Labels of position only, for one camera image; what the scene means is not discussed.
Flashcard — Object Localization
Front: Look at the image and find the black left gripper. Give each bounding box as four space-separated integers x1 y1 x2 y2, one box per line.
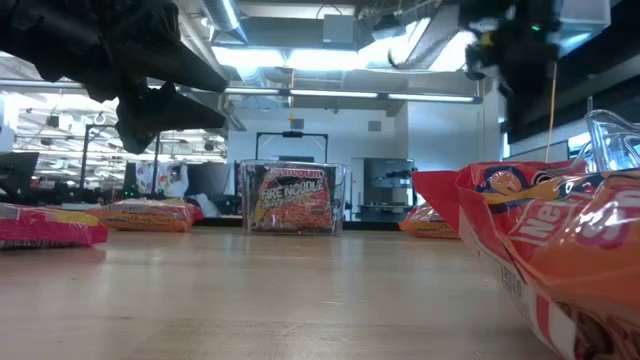
0 0 230 155

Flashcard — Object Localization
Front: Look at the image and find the black Fire Noodle pack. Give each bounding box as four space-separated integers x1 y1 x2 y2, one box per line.
248 166 335 234

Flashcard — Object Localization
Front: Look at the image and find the red yellow beef ramen pack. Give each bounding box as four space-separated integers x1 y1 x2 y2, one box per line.
411 159 640 360
0 201 110 250
85 197 205 234

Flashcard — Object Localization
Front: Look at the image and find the orange Maruchan noodle pack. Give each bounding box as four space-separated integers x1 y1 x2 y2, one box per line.
499 172 640 321
398 201 460 240

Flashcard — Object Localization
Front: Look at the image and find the colourful patterned cloth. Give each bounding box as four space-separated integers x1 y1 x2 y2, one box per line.
134 160 190 200

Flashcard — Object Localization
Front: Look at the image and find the black background cabinet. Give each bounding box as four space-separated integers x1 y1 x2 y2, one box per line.
185 162 237 217

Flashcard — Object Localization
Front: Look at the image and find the clear plastic bin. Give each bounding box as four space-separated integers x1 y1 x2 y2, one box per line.
239 158 348 237
573 108 640 175

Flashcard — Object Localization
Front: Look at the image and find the long ceiling light strip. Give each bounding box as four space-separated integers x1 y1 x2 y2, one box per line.
223 87 482 105

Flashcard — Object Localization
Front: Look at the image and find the grey ceiling box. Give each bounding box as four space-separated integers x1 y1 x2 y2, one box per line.
322 13 357 45

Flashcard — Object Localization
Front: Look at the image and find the dark background shelf unit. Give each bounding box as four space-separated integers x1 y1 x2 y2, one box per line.
363 157 416 222

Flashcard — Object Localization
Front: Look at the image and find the black background stand frame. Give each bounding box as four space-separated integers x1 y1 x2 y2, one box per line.
255 130 330 164
79 123 162 201

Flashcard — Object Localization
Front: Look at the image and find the yellow extension cable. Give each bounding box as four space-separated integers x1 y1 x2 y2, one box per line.
543 60 559 162

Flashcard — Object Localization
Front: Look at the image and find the silver ventilation duct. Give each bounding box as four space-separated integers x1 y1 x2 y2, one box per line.
199 0 250 45

